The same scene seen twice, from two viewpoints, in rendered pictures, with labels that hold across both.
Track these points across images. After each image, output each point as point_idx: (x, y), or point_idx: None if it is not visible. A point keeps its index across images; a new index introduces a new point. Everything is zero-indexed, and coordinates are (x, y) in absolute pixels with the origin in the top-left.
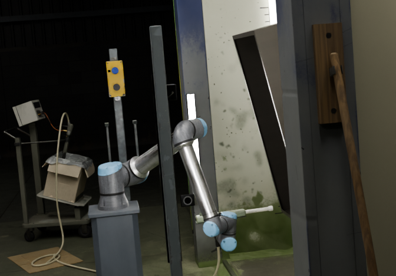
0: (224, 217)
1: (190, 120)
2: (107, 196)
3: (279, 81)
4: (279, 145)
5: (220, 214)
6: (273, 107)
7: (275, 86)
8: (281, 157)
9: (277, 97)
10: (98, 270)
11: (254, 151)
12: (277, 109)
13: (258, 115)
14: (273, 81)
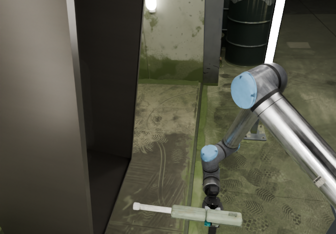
0: (215, 145)
1: (260, 66)
2: None
3: (129, 4)
4: (55, 205)
5: (212, 185)
6: (30, 146)
7: (135, 11)
8: (59, 218)
9: (136, 26)
10: None
11: None
12: (138, 42)
13: (74, 163)
14: (136, 2)
